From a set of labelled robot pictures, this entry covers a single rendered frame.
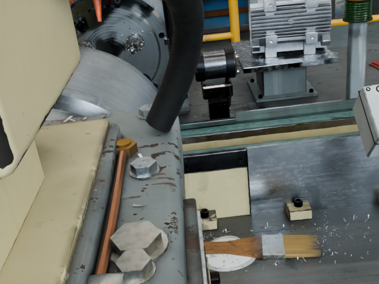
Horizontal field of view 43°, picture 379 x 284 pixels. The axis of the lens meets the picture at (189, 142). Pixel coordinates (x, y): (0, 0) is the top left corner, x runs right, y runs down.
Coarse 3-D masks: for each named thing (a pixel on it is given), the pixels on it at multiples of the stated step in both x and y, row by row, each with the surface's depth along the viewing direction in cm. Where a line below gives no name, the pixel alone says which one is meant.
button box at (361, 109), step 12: (360, 96) 56; (372, 96) 54; (360, 108) 56; (372, 108) 54; (360, 120) 57; (372, 120) 53; (360, 132) 57; (372, 132) 54; (372, 144) 54; (372, 156) 56
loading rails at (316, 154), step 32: (192, 128) 91; (224, 128) 89; (256, 128) 88; (288, 128) 88; (320, 128) 88; (352, 128) 89; (192, 160) 79; (224, 160) 79; (256, 160) 78; (288, 160) 78; (320, 160) 79; (352, 160) 79; (192, 192) 81; (224, 192) 82; (256, 192) 81; (288, 192) 81; (320, 192) 81; (352, 192) 82
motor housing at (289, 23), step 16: (288, 0) 118; (304, 0) 117; (320, 0) 118; (256, 16) 119; (272, 16) 120; (288, 16) 119; (304, 16) 118; (320, 16) 119; (256, 32) 122; (288, 32) 120; (304, 32) 121; (320, 32) 120; (288, 48) 126
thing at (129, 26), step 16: (80, 0) 95; (112, 0) 95; (128, 0) 95; (144, 0) 97; (80, 16) 95; (96, 16) 95; (112, 16) 96; (128, 16) 96; (144, 16) 96; (160, 16) 97; (80, 32) 97; (96, 32) 97; (112, 32) 97; (128, 32) 97; (144, 32) 97; (160, 32) 97; (96, 48) 98; (112, 48) 98; (128, 48) 96; (144, 48) 99; (160, 48) 99; (144, 64) 100; (160, 64) 101; (160, 80) 102
